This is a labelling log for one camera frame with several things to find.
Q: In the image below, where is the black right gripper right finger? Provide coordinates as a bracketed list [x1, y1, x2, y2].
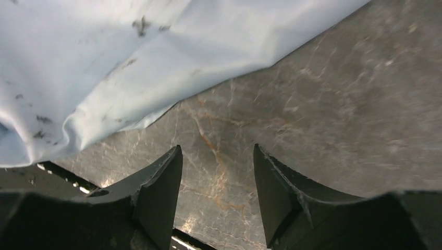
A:
[253, 144, 360, 248]

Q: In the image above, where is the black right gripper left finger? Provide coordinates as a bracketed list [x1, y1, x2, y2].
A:
[90, 145, 183, 249]

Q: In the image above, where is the light blue pillowcase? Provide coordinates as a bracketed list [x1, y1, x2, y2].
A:
[1, 0, 366, 168]

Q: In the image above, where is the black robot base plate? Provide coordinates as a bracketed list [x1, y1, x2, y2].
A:
[0, 160, 215, 250]

